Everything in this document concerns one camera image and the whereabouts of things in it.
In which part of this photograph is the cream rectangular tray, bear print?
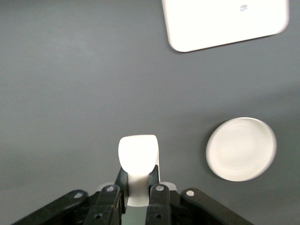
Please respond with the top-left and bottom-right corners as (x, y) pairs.
(161, 0), (290, 53)

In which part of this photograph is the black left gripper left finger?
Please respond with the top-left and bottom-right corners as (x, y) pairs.
(11, 167), (128, 225)

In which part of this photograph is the round cream plate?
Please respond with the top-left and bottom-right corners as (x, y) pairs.
(205, 117), (277, 182)

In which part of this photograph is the small white steamed bun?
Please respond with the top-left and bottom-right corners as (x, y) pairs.
(118, 134), (162, 207)

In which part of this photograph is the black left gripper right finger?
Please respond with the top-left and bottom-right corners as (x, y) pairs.
(145, 165), (255, 225)

